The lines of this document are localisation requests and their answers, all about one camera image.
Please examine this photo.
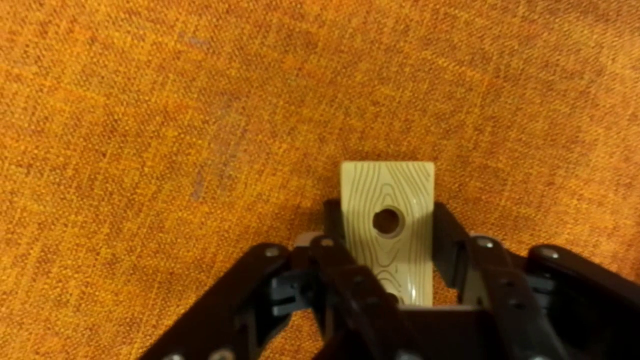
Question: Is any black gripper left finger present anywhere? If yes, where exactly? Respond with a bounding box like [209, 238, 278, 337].
[136, 198, 401, 360]

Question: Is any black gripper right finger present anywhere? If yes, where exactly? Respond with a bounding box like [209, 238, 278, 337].
[430, 201, 640, 360]

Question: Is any wooden block with holes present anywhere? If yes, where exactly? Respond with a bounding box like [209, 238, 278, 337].
[338, 161, 437, 308]

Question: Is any orange fabric sofa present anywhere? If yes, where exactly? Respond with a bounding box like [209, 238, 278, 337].
[0, 0, 640, 360]

